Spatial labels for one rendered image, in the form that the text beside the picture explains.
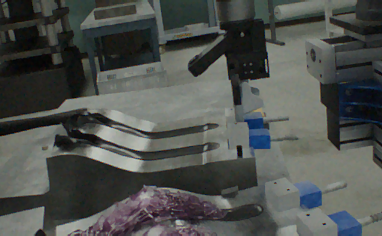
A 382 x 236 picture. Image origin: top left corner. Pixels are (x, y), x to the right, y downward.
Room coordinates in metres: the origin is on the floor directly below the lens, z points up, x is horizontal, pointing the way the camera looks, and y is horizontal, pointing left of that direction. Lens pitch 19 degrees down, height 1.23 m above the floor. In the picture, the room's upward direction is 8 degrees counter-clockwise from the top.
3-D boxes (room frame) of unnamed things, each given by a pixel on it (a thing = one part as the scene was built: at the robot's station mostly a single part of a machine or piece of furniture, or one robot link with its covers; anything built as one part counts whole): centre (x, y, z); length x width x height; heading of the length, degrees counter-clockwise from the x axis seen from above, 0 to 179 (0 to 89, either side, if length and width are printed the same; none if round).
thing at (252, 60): (0.91, -0.13, 1.04); 0.09 x 0.08 x 0.12; 85
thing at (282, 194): (0.64, -0.17, 0.86); 0.13 x 0.05 x 0.05; 102
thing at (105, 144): (0.88, 0.12, 0.92); 0.35 x 0.16 x 0.09; 85
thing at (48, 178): (0.89, 0.13, 0.87); 0.50 x 0.26 x 0.14; 85
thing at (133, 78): (4.04, 0.44, 0.28); 0.61 x 0.41 x 0.15; 94
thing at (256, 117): (0.91, -0.14, 0.89); 0.13 x 0.05 x 0.05; 85
